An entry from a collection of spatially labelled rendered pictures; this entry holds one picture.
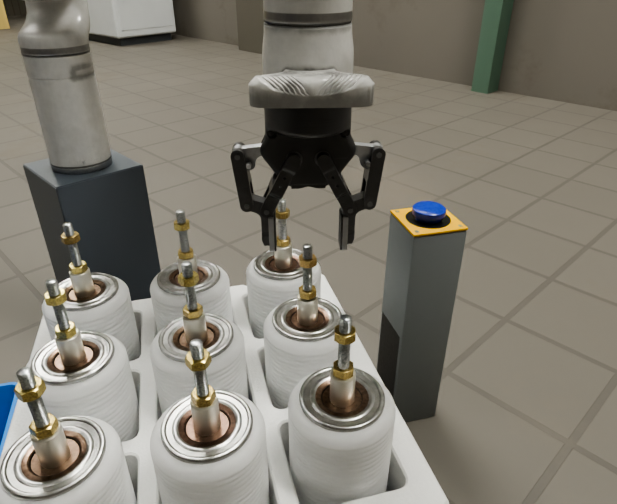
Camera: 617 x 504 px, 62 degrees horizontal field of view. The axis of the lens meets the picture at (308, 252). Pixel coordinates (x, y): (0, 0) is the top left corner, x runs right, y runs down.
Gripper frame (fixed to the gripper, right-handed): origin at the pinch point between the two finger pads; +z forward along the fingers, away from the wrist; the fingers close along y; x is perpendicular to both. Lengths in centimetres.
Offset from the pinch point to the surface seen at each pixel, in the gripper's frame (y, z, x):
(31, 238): 64, 35, -68
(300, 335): 0.9, 10.0, 3.1
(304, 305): 0.4, 7.6, 1.1
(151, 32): 107, 28, -400
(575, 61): -130, 17, -194
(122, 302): 21.3, 11.0, -5.0
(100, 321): 23.1, 11.6, -2.3
